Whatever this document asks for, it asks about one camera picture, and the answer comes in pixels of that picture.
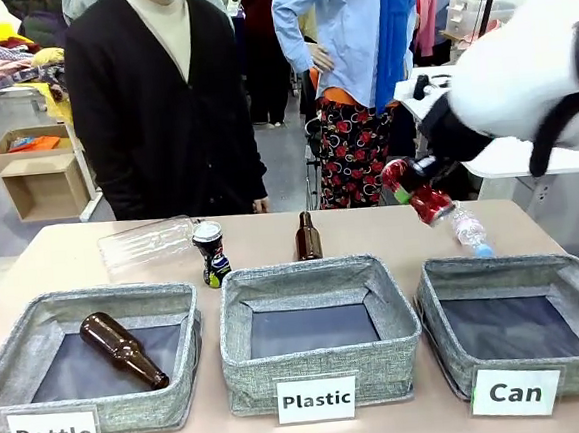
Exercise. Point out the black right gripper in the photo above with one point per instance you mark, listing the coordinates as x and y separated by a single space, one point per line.
455 130

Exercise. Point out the crushed red can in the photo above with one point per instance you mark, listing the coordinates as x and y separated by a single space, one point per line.
431 204

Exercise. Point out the brown glass bottle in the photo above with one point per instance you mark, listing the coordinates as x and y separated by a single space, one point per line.
122 350
308 240

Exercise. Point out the crushed dark Pepsi can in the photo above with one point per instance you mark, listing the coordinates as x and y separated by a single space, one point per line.
213 257

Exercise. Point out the large clear plastic bottle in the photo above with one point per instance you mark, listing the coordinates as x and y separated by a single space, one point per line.
143 243

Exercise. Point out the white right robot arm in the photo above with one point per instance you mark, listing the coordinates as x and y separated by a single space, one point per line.
509 74

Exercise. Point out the grey basket labelled Can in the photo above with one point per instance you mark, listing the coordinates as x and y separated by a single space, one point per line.
504 270

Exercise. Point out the grey basket labelled Plastic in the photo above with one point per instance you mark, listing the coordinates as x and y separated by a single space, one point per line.
321 364

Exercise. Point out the white Can label card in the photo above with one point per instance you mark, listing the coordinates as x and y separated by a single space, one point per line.
515 392

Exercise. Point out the grey basket labelled Bottle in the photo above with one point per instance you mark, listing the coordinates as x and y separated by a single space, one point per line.
134 411

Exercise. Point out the person's left hand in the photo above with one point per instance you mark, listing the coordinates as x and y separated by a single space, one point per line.
262 205

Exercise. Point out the small clear plastic bottle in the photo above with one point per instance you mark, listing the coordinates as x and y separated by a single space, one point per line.
471 234

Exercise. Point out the small black device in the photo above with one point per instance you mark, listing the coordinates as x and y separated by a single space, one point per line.
420 87

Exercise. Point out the bright blue scarf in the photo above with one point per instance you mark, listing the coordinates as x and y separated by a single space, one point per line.
395 32

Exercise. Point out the pink hanging garment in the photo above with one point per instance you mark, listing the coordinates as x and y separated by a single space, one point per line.
428 10

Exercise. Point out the clear plastic storage boxes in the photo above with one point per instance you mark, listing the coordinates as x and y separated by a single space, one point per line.
474 9

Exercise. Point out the mannequin in blue shirt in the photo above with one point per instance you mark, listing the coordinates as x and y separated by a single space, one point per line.
335 27

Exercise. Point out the white Plastic label card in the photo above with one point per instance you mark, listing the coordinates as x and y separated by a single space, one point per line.
316 400

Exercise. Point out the person in black cardigan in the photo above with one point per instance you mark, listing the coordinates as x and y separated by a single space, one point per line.
147 127

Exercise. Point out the cardboard cube box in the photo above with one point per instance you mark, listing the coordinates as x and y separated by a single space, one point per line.
47 190

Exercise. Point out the orange cloth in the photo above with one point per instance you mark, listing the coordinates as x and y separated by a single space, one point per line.
38 142

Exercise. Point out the open cardboard box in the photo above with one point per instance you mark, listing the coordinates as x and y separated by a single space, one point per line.
1 160

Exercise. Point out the pile of colourful clothes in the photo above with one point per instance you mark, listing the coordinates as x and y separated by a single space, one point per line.
1 63

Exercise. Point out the white table leg frame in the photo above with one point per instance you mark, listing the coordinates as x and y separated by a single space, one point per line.
85 172

